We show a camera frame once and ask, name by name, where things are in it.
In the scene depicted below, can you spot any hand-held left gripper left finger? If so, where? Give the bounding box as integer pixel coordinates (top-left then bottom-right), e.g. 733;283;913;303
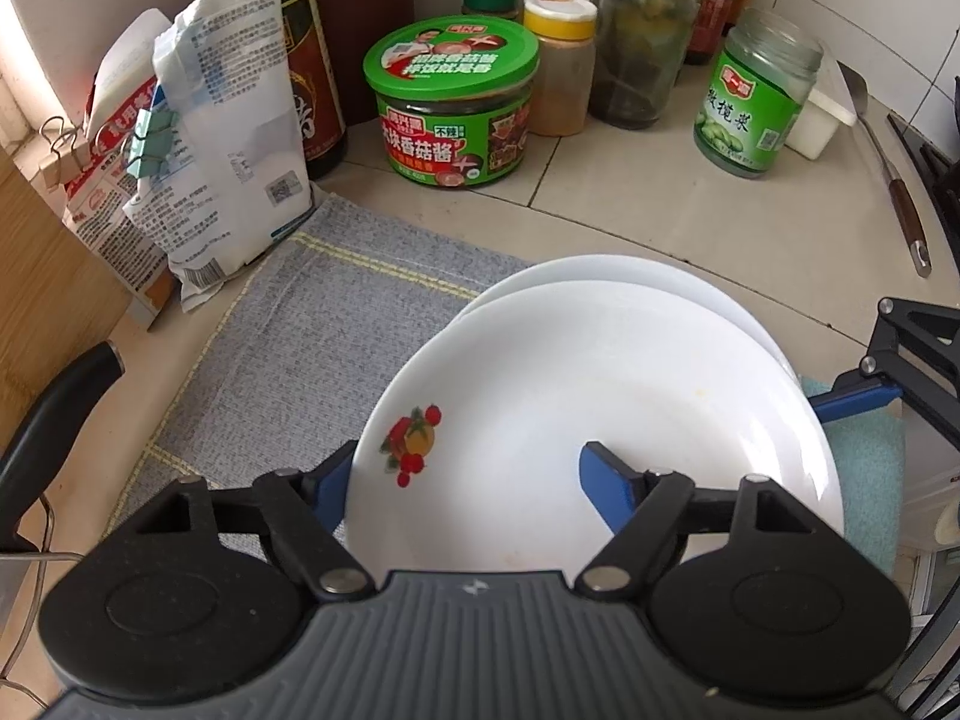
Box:
127;439;376;602

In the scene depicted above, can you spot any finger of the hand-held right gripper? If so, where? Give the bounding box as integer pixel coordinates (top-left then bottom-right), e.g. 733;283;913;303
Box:
812;298;960;458

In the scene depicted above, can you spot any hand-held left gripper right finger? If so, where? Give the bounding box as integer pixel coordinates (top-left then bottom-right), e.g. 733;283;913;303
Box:
576;441;826;599

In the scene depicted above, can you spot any white fruit-print plate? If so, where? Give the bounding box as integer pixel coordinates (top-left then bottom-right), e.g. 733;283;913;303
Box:
346;281;845;571
450;255;800;391

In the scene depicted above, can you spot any grey checked kitchen cloth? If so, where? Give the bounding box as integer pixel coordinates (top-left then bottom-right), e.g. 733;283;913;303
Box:
101;191;905;578

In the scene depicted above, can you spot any black gas stove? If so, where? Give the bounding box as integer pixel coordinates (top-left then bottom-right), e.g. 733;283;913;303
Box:
887;75;960;200

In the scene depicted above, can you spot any white plastic box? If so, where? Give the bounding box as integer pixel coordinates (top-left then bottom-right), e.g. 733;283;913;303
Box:
787;64;857;161

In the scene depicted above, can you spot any green-labelled glass jar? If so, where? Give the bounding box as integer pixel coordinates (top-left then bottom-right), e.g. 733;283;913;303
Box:
692;9;824;181

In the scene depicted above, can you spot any red and white bag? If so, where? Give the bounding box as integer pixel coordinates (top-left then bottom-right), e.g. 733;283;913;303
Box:
64;7;181;331

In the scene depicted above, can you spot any wooden cutting board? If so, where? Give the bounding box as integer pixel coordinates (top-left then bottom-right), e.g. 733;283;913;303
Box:
0;142;140;458

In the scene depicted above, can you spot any white printed bag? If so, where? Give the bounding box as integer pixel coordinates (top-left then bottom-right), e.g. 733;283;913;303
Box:
124;0;316;312

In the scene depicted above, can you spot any teal binder clip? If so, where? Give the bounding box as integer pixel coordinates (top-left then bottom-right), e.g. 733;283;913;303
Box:
124;109;181;181

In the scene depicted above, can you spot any green-lidded sauce jar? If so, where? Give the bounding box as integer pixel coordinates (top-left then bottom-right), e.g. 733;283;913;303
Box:
363;15;541;190

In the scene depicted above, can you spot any clear glass bottle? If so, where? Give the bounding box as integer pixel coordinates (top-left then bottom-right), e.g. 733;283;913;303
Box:
589;0;698;130

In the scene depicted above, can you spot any metal binder clip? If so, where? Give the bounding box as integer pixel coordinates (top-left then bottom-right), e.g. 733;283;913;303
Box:
37;116;87;188

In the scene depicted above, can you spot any yellow-lidded spice bottle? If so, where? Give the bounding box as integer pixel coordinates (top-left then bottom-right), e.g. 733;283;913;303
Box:
523;0;599;137

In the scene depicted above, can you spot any dark soy sauce bottle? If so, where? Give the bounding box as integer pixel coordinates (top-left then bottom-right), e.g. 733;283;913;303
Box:
206;0;347;181

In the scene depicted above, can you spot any wooden-handled metal spatula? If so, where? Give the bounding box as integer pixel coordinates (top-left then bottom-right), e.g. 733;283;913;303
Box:
836;61;935;278

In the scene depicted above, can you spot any metal wire rack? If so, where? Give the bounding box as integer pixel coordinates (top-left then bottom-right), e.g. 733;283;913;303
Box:
0;495;87;691

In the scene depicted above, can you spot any black-handled cleaver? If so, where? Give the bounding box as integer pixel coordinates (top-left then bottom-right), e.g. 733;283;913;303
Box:
0;341;125;683

